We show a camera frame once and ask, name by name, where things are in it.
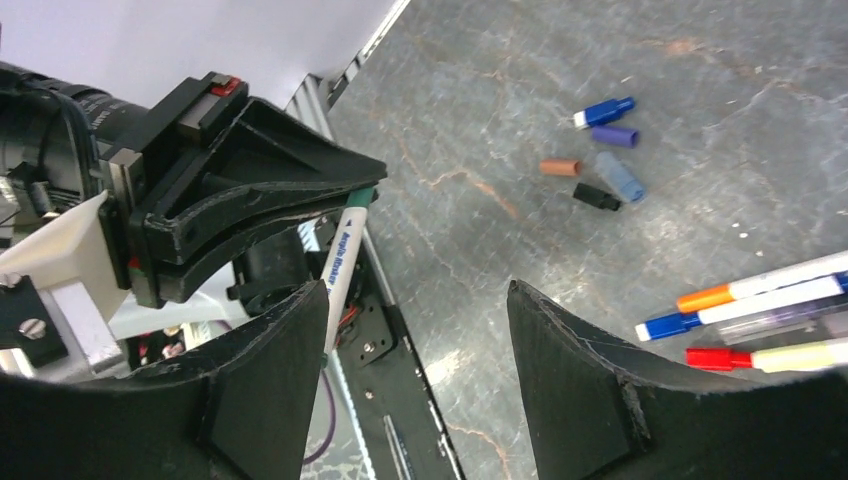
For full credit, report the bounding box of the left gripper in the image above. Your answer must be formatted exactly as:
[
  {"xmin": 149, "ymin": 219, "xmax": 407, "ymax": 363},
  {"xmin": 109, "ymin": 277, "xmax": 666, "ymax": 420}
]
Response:
[{"xmin": 1, "ymin": 63, "xmax": 387, "ymax": 308}]

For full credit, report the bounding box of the green capped marker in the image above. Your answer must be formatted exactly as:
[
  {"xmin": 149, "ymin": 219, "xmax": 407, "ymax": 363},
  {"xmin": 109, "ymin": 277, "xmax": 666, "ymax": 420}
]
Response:
[{"xmin": 321, "ymin": 187, "xmax": 374, "ymax": 362}]

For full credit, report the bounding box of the blue capped marker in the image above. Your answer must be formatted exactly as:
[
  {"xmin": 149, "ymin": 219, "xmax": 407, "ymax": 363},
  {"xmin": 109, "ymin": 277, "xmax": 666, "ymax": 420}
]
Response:
[{"xmin": 634, "ymin": 271, "xmax": 847, "ymax": 342}]

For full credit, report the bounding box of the orange capped marker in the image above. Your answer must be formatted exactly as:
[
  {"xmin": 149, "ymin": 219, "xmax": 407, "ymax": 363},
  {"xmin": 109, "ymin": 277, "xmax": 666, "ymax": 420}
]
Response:
[{"xmin": 676, "ymin": 251, "xmax": 847, "ymax": 313}]

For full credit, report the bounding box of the brown cap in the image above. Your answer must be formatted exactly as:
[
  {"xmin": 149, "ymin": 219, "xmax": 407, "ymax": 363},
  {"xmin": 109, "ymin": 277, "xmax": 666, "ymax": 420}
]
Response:
[{"xmin": 539, "ymin": 158, "xmax": 582, "ymax": 177}]

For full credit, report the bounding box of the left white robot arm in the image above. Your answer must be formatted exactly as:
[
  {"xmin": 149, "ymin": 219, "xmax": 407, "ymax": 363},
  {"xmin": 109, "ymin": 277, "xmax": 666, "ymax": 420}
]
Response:
[{"xmin": 1, "ymin": 63, "xmax": 387, "ymax": 314}]

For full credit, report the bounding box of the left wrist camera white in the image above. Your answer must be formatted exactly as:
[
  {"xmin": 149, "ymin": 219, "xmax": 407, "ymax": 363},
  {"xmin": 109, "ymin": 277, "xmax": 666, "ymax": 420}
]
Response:
[{"xmin": 1, "ymin": 192, "xmax": 130, "ymax": 383}]

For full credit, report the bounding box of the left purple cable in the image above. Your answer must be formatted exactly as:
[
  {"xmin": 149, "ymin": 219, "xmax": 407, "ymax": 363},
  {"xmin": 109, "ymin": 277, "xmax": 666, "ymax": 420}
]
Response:
[{"xmin": 301, "ymin": 370, "xmax": 338, "ymax": 466}]

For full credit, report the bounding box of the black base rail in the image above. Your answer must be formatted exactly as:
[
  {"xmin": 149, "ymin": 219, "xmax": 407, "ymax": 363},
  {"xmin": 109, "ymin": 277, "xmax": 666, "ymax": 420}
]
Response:
[{"xmin": 331, "ymin": 232, "xmax": 464, "ymax": 479}]

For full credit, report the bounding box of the red capped marker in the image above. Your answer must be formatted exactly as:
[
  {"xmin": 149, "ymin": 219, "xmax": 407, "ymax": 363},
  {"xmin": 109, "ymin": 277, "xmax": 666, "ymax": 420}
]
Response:
[{"xmin": 685, "ymin": 337, "xmax": 847, "ymax": 373}]

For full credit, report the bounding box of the light blue cap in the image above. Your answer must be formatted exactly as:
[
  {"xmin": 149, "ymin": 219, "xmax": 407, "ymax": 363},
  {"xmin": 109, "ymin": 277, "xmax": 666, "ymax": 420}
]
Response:
[{"xmin": 594, "ymin": 151, "xmax": 646, "ymax": 203}]

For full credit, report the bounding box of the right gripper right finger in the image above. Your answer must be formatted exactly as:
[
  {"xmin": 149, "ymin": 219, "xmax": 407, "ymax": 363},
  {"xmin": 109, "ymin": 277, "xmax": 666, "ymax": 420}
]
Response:
[{"xmin": 507, "ymin": 280, "xmax": 847, "ymax": 479}]

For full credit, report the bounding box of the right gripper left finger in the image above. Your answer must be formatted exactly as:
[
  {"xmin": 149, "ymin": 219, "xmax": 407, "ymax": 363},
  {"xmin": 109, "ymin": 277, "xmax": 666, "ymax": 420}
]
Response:
[{"xmin": 1, "ymin": 281, "xmax": 329, "ymax": 479}]

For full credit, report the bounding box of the purple cap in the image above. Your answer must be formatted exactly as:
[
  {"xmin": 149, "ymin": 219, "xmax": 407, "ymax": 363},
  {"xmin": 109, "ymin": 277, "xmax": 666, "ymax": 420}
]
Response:
[{"xmin": 590, "ymin": 125, "xmax": 640, "ymax": 149}]

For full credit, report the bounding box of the clear barrel pen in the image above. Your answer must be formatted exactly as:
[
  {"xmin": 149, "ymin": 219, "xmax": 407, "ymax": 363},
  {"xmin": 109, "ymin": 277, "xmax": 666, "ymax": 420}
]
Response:
[{"xmin": 715, "ymin": 294, "xmax": 847, "ymax": 345}]

